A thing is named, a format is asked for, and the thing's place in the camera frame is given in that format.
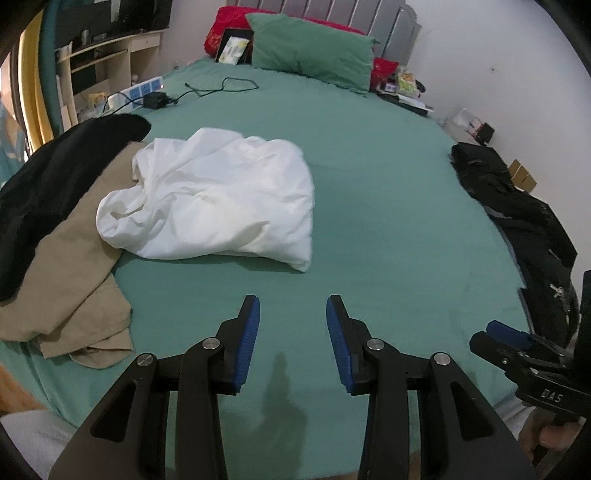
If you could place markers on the green sheeted bed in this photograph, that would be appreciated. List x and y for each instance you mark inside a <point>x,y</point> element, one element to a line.
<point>392,207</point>

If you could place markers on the person's left leg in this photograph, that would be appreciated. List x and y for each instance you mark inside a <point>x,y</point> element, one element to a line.
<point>27,438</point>

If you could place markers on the person's right leg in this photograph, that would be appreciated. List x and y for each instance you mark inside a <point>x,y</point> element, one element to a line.
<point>510,413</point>

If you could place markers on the green pillow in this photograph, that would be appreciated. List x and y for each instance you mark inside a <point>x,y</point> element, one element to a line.
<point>309,46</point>

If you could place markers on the teal cloth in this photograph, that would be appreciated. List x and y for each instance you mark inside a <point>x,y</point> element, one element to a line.
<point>5,134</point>

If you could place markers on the white hooded jacket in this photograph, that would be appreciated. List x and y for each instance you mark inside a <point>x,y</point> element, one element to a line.
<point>221,203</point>

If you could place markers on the folded tan and black clothes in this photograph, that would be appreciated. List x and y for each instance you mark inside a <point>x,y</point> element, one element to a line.
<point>69,277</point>

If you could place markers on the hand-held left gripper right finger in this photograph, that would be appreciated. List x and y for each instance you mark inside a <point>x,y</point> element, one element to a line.
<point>339,344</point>

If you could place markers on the person's right hand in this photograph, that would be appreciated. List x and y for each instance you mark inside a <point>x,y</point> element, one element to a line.
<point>554,438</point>

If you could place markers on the grey padded headboard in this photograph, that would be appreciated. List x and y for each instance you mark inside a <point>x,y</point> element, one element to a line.
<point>360,16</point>

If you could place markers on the black garment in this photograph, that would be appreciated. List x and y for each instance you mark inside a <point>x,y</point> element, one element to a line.
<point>55,175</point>

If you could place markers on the wooden desk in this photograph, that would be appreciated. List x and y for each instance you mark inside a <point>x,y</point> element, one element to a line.
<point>115,50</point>

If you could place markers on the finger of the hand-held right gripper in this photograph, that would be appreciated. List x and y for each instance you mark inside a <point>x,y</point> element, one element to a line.
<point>498,350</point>
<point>508,330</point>

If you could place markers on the cardboard box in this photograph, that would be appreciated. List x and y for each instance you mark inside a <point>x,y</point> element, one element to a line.
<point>521,175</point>

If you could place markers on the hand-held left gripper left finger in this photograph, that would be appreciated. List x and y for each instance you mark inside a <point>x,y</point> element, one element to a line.
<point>247,341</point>

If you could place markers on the person's leg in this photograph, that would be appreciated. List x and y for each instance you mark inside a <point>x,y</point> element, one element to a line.
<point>510,413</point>
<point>27,438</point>

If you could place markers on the black jacket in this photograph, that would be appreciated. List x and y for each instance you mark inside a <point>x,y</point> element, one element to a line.
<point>531,230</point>

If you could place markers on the white power strip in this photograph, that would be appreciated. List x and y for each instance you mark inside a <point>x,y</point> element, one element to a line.
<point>138,90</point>

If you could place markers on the white box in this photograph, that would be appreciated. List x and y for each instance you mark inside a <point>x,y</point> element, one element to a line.
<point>464,121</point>

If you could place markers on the red pillow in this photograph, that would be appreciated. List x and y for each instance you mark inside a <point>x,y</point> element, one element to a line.
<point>219,27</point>

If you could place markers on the small black box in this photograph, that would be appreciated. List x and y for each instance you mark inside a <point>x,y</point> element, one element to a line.
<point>485,134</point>

